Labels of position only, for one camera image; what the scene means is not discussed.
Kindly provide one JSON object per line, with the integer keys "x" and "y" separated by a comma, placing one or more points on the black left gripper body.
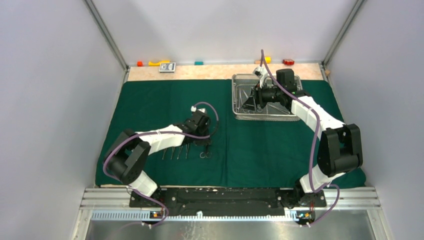
{"x": 201, "y": 141}

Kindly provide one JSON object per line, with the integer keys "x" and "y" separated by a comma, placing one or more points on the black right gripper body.
{"x": 266, "y": 95}

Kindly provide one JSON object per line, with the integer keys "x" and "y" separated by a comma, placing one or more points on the metal mesh instrument tray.
{"x": 242, "y": 84}

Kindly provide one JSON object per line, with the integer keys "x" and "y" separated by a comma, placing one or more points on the steel tweezers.
{"x": 172, "y": 153}
{"x": 187, "y": 150}
{"x": 164, "y": 154}
{"x": 179, "y": 152}

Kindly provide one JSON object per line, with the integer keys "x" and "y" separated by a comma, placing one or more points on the surgical scissors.
{"x": 206, "y": 153}

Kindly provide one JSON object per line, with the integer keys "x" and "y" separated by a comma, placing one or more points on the surgical forceps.
{"x": 239, "y": 103}

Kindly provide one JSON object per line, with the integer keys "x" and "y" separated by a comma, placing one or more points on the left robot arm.
{"x": 126, "y": 158}

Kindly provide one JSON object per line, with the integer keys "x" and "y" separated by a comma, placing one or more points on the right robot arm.
{"x": 336, "y": 146}

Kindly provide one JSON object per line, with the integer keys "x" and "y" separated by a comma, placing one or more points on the red toy block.
{"x": 288, "y": 62}

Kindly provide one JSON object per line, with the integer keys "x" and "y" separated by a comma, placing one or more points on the yellow wooden block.
{"x": 267, "y": 59}

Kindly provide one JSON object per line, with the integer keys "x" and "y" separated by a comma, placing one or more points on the playing card box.
{"x": 167, "y": 67}

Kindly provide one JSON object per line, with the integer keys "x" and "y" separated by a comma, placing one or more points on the yellow toy piece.
{"x": 157, "y": 63}

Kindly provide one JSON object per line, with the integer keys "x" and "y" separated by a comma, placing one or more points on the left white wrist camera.
{"x": 198, "y": 111}

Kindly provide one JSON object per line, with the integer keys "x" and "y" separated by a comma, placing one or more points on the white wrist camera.
{"x": 262, "y": 73}
{"x": 198, "y": 111}

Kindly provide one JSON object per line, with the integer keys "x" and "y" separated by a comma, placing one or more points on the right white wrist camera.
{"x": 262, "y": 73}

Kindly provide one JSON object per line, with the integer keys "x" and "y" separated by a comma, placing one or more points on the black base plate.
{"x": 228, "y": 202}

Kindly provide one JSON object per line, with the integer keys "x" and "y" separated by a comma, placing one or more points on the aluminium frame rail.
{"x": 118, "y": 197}

